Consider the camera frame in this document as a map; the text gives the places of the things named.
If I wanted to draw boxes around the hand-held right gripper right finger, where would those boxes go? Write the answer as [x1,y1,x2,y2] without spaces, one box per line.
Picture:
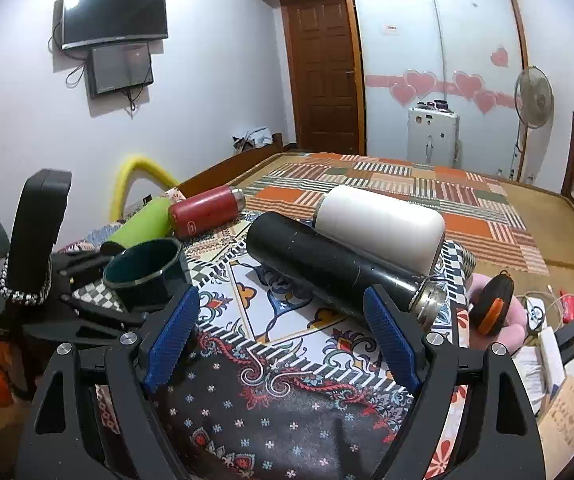
[362,284,550,480]

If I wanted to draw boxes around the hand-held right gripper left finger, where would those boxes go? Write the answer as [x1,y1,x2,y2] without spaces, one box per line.
[15,286,201,480]

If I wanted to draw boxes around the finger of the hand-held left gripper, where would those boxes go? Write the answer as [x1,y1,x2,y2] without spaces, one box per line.
[22,292,168,350]
[49,242,125,286]

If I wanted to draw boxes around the dark green cup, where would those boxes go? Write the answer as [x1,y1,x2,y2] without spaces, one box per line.
[102,238,190,313]

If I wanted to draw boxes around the black thermos cup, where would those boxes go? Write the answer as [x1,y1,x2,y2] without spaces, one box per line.
[245,211,449,334]

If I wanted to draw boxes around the white thermos cup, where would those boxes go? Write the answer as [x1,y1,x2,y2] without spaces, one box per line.
[314,185,447,277]

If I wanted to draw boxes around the red thermos cup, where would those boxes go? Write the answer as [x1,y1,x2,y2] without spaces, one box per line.
[168,185,247,240]

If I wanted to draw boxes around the lime green bottle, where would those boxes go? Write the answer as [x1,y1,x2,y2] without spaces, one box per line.
[100,196,176,256]

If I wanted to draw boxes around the black orange device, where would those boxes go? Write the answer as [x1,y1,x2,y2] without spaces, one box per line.
[468,270,516,336]

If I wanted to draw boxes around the floral patterned blanket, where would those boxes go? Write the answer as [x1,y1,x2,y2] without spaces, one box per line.
[56,200,479,480]

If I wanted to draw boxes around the yellow foam tube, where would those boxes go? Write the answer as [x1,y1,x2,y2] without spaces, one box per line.
[109,154,181,222]

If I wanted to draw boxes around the patchwork striped mat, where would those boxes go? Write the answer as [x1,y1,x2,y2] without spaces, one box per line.
[237,152,551,277]

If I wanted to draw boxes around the cardboard piece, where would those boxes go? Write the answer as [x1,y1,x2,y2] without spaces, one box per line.
[537,374,574,467]

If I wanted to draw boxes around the white suitcase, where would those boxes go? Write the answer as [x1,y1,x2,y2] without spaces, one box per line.
[406,107,461,167]

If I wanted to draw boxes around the crumpled paper bags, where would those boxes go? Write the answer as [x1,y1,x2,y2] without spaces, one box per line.
[231,126,273,154]

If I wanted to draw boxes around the brown wooden door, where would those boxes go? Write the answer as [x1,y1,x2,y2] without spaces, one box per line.
[281,0,366,156]

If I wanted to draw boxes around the standing fan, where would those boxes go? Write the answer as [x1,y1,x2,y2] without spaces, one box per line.
[511,65,556,182]

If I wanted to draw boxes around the wardrobe with heart stickers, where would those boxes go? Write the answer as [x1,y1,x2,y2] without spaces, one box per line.
[343,0,529,182]

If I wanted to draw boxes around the black white braided cord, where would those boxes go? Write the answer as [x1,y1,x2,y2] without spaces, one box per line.
[0,254,54,307]

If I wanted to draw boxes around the wooden bed frame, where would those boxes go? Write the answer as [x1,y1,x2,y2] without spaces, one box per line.
[174,132,286,199]

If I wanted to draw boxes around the small grey wall monitor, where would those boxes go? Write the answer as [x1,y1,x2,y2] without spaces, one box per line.
[86,41,156,97]

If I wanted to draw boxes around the wall-mounted black television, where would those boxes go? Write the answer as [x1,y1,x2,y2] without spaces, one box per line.
[61,0,170,51]

